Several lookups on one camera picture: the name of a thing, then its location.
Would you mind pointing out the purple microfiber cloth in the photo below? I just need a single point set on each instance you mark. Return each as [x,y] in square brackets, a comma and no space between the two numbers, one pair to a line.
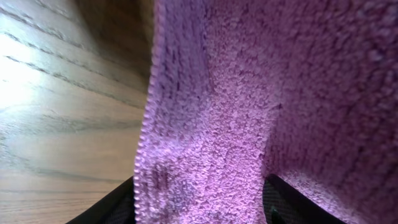
[303,89]

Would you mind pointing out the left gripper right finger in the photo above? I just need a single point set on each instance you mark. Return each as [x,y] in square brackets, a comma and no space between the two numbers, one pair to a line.
[283,204]

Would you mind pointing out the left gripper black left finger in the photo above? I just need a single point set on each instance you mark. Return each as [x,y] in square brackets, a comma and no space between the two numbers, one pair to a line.
[117,207]

